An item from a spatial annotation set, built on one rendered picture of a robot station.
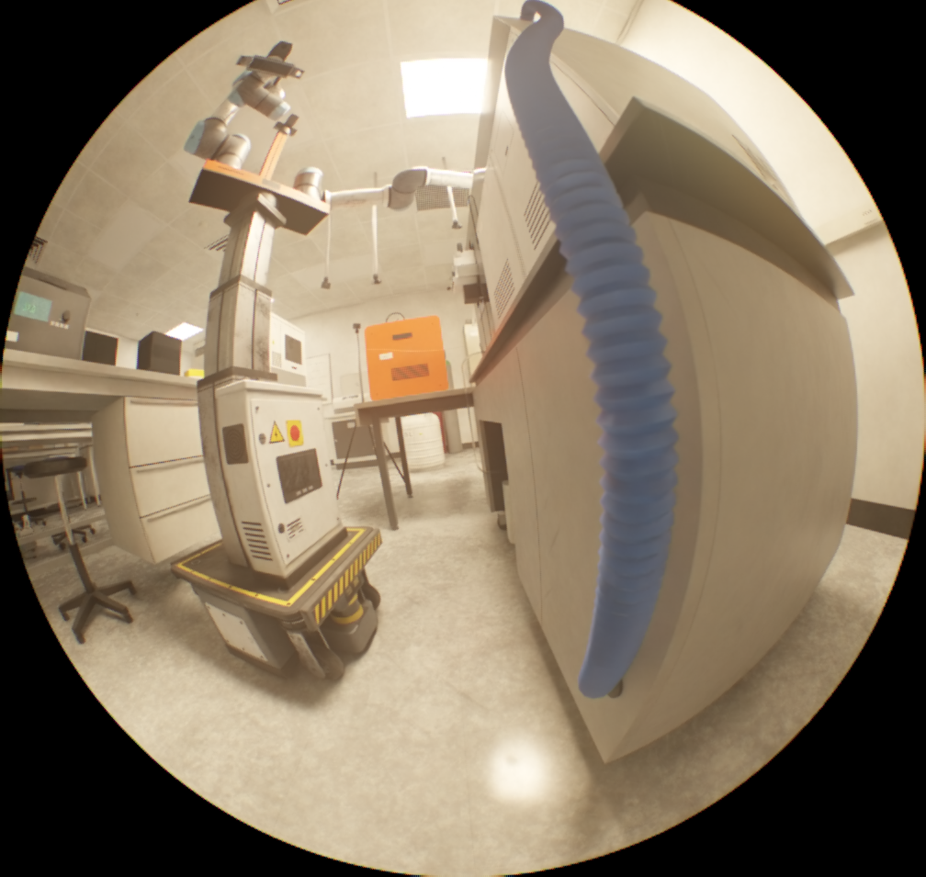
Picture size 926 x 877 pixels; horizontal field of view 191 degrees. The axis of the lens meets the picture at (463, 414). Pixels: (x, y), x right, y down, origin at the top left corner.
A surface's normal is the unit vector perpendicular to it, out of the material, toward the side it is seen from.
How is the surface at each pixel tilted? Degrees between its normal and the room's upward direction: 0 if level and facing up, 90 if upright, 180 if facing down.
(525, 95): 124
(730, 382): 90
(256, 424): 90
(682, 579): 90
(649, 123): 180
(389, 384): 90
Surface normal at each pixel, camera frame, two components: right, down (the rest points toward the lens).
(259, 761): -0.14, -0.99
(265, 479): 0.99, -0.14
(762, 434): 0.04, 0.00
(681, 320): -0.99, 0.14
